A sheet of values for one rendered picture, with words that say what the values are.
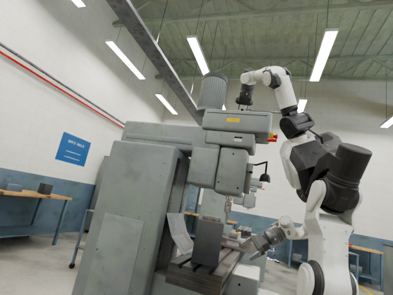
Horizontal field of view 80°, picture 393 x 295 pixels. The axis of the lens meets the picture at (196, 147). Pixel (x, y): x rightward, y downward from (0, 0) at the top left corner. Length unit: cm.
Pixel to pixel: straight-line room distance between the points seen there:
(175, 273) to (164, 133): 101
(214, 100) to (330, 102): 768
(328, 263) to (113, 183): 131
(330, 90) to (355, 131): 162
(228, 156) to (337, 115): 769
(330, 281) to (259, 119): 97
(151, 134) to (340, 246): 134
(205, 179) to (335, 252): 83
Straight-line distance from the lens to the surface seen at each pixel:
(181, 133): 171
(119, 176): 171
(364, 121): 922
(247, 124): 161
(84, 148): 645
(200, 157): 160
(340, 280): 113
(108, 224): 171
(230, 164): 157
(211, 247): 113
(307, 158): 123
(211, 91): 180
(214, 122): 165
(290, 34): 771
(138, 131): 187
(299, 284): 115
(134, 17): 387
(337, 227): 113
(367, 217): 859
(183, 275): 108
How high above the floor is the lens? 122
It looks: 13 degrees up
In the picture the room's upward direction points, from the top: 11 degrees clockwise
